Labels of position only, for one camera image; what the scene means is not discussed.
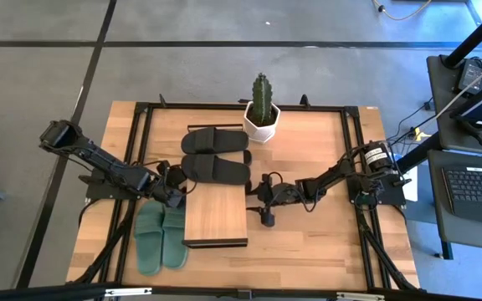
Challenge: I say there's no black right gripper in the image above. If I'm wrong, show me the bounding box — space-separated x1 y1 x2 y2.
247 180 307 212

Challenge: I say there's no black rig pole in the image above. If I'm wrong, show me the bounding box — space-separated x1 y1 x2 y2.
442 0 482 70

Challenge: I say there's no black diagonal rig bar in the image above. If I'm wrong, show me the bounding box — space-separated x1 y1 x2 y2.
395 132 443 175

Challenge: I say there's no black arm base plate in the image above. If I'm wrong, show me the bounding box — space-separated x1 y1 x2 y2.
85 173 141 201
347 169 408 207

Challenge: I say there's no white cable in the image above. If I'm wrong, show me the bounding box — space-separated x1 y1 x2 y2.
433 52 482 122

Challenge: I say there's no green columnar cactus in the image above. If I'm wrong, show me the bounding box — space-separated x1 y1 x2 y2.
251 73 274 126

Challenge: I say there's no wooden shelf with black frame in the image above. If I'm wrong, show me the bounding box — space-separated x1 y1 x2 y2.
183 123 249 249

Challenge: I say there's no black metal table frame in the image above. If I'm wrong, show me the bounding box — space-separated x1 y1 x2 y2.
67 94 421 293

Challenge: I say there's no silver beam bracket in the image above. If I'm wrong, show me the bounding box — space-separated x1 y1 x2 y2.
104 286 153 298
335 291 387 301

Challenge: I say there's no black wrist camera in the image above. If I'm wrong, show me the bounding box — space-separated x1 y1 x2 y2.
156 160 187 186
259 207 277 228

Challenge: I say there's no black laptop keyboard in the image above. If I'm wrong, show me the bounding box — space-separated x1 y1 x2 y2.
441 166 482 227

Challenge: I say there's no dark grey desk top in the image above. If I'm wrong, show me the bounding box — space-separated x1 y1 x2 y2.
427 54 482 156
427 149 482 260

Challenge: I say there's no white paper sheet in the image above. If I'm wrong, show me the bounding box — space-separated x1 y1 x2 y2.
402 177 420 202

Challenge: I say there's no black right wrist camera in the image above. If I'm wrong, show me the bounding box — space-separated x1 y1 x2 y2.
259 207 277 228

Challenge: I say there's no yellow floor cable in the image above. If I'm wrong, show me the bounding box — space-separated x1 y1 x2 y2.
372 0 433 22

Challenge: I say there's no black floor cable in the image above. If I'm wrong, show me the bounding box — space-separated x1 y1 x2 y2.
387 98 434 147

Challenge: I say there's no green rubber slide sandal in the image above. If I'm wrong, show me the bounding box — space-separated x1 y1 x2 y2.
162 204 190 269
134 199 166 277

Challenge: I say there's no white faceted planter pot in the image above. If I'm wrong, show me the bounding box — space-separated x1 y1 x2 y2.
243 101 282 145

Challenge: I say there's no black rig crossbeam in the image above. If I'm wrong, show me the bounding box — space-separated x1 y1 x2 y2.
0 282 482 301

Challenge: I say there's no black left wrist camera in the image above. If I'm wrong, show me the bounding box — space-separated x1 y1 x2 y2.
156 160 187 186

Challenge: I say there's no black power adapter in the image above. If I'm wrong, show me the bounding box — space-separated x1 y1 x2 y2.
457 58 482 95

